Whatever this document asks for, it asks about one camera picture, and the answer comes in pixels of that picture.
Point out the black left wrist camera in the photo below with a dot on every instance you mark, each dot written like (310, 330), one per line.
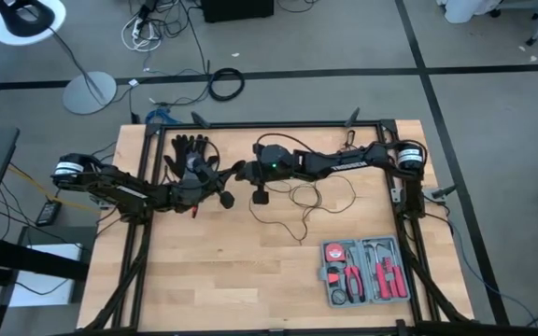
(199, 183)

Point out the white power strip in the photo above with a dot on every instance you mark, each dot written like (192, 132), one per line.
(136, 30)

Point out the grey round stand base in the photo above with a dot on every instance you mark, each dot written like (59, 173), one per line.
(82, 98)

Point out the black table frame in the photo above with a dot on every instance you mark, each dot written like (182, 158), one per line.
(269, 125)

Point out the black power brick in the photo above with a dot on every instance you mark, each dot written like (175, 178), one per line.
(48, 213)

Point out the white box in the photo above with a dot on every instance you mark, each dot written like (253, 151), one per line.
(45, 289)

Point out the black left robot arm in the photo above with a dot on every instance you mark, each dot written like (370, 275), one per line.
(110, 184)

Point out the black curved object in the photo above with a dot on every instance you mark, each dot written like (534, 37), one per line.
(14, 25)

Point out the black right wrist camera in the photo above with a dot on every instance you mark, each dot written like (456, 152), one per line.
(259, 165)

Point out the black box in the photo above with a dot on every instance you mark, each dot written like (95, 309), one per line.
(236, 9)

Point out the black green work glove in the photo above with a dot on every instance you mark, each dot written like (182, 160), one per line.
(178, 149)
(201, 144)

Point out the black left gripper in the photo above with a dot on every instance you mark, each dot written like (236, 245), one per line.
(226, 200)

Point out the grey plastic tool case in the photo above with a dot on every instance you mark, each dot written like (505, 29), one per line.
(367, 298)

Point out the red tape measure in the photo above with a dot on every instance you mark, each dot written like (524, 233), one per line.
(334, 252)

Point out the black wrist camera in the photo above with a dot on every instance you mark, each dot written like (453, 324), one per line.
(259, 165)
(199, 183)

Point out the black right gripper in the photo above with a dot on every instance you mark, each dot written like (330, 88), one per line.
(260, 195)

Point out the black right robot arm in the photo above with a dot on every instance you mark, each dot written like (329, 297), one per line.
(344, 164)

